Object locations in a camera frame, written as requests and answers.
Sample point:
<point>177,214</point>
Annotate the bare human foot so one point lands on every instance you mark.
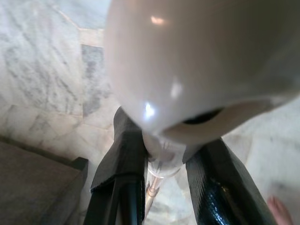
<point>280,211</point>

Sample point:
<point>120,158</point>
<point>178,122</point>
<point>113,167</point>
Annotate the beige hand broom purple bristles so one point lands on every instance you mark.
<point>187,58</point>

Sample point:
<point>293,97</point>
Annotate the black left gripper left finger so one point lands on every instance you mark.
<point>122,164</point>

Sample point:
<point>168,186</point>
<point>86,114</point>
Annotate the dark brown furniture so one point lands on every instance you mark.
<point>35,182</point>

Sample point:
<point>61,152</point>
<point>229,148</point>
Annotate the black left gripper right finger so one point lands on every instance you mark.
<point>225,187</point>

